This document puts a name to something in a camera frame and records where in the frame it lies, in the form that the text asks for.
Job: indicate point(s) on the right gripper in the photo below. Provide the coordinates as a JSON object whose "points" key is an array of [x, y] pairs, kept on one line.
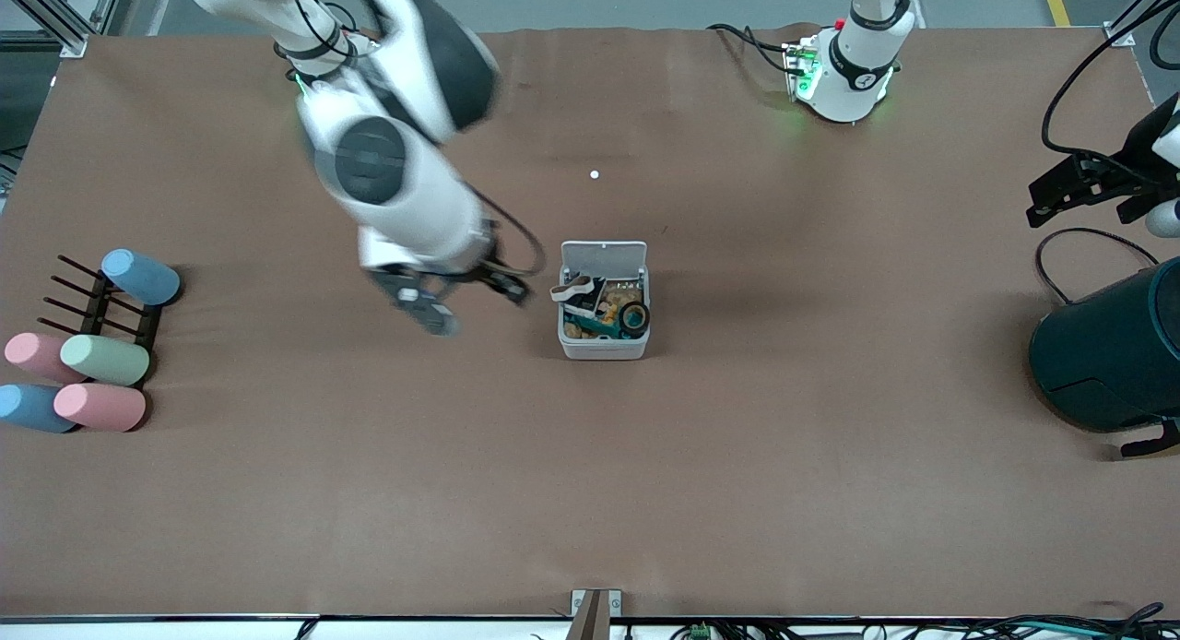
{"points": [[491, 273]]}

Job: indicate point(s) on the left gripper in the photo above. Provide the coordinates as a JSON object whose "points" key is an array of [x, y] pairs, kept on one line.
{"points": [[1135, 156]]}

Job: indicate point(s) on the small white trash piece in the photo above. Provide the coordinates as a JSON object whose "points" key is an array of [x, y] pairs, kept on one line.
{"points": [[572, 290]]}

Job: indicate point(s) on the grey storage box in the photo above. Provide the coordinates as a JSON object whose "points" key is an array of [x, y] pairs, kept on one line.
{"points": [[604, 349]]}

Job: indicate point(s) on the black tape roll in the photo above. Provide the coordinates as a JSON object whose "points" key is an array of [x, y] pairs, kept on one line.
{"points": [[621, 318]]}

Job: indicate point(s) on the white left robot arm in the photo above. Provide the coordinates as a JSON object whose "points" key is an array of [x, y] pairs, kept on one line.
{"points": [[853, 68]]}

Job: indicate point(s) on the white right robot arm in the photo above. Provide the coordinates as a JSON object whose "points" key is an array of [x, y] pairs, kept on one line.
{"points": [[406, 188]]}

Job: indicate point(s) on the black snack packet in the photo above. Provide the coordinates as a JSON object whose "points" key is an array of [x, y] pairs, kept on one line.
{"points": [[590, 302]]}

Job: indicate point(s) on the orange snack wrappers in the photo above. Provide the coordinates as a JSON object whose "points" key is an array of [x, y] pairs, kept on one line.
{"points": [[610, 297]]}

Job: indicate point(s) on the teal cardboard box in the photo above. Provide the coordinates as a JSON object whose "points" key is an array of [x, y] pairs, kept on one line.
{"points": [[604, 329]]}

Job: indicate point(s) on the blue plastic cup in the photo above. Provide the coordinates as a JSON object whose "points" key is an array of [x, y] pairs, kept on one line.
{"points": [[32, 409], [143, 277]]}

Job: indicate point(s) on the green plastic cup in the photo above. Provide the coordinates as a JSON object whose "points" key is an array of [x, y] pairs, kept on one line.
{"points": [[106, 360]]}

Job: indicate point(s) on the black cup drying rack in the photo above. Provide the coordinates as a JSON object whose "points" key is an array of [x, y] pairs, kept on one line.
{"points": [[92, 313]]}

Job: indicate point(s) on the pink plastic cup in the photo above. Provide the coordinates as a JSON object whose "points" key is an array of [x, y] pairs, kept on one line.
{"points": [[32, 354], [100, 407]]}

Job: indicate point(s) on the green terminal connector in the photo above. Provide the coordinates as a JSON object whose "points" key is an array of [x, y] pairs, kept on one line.
{"points": [[701, 633]]}

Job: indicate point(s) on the aluminium frame profile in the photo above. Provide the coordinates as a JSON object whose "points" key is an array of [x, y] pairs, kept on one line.
{"points": [[1129, 22], [55, 22]]}

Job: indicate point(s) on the metal table edge bracket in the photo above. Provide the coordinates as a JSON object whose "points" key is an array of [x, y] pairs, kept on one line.
{"points": [[595, 612]]}

